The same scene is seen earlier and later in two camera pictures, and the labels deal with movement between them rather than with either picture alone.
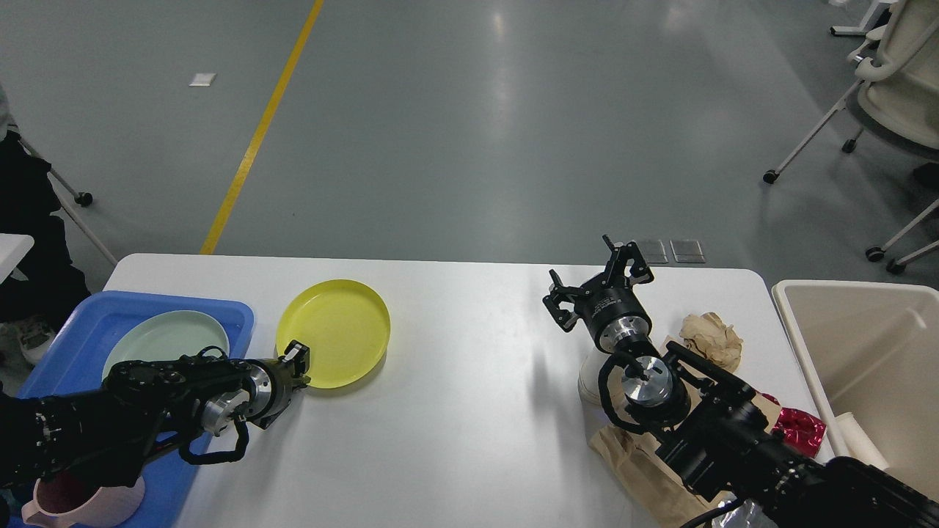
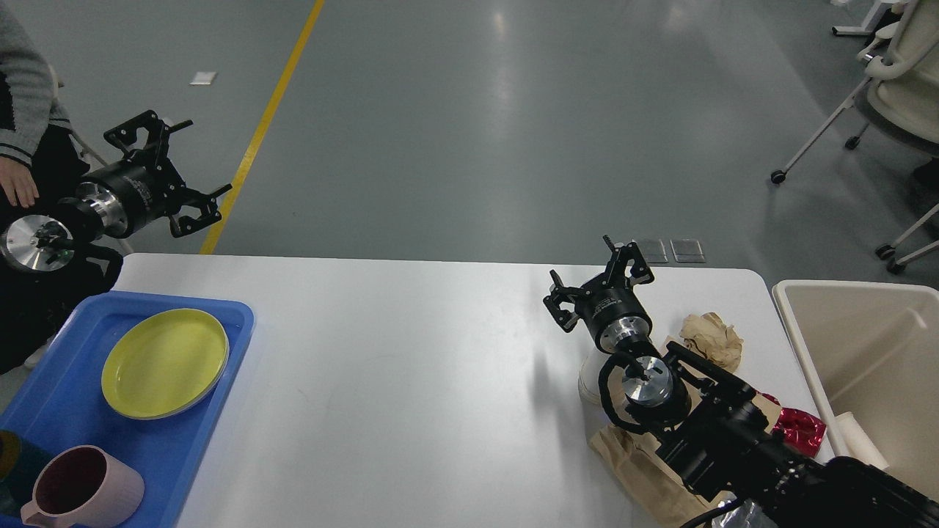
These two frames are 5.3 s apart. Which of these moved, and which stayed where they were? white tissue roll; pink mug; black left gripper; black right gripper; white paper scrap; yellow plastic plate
Moved: yellow plastic plate; black left gripper
Stayed: white tissue roll; white paper scrap; pink mug; black right gripper
